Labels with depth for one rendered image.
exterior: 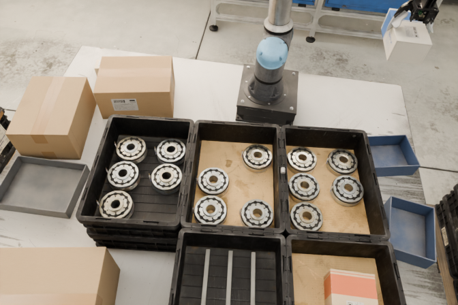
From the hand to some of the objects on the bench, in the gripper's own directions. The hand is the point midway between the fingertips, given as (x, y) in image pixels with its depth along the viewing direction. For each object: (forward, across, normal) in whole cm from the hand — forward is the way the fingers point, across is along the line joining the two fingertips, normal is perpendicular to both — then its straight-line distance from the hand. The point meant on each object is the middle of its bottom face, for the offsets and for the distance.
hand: (406, 31), depth 133 cm
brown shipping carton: (+41, -129, -36) cm, 140 cm away
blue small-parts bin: (+40, +7, -61) cm, 73 cm away
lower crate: (+41, -84, -62) cm, 112 cm away
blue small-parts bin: (+41, +3, -30) cm, 50 cm away
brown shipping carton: (+41, -102, -14) cm, 111 cm away
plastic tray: (+41, -124, -64) cm, 145 cm away
